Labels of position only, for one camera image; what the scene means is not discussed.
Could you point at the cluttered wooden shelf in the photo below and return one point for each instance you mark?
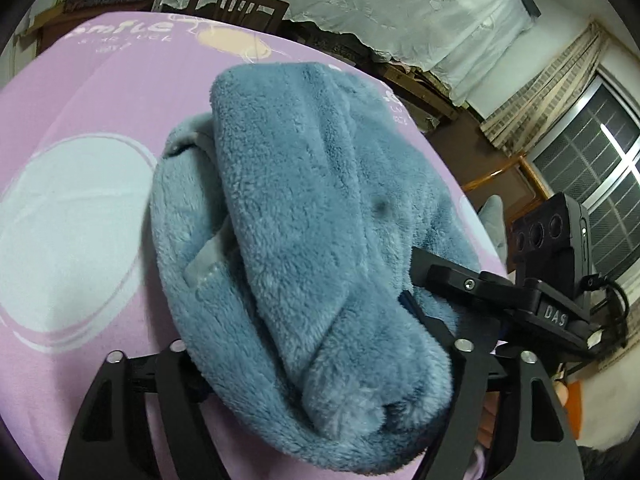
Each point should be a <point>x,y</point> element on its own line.
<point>400,75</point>

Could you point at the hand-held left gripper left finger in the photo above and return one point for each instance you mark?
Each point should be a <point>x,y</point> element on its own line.
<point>175,390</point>

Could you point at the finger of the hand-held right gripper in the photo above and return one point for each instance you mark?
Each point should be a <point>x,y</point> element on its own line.
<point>450,275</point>

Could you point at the checkered beige curtain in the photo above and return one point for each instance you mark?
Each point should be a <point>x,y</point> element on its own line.
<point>545,90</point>

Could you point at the wooden frame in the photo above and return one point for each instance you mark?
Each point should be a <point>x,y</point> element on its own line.
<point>520,180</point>

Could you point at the window with grille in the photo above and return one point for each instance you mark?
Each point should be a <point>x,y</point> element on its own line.
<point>595,160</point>

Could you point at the white lace cloth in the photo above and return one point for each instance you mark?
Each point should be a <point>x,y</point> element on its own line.
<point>380,5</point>

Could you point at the purple printed bedsheet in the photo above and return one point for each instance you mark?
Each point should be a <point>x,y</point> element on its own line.
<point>75,210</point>

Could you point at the grey cloth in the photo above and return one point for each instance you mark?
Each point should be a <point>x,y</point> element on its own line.
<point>492,225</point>

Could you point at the dark wooden chair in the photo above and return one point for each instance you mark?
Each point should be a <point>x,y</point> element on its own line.
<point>240,5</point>

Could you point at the blue fleece garment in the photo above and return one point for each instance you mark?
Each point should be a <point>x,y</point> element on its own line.
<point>310,240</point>

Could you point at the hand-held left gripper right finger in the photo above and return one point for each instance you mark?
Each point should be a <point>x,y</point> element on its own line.
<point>467,360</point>

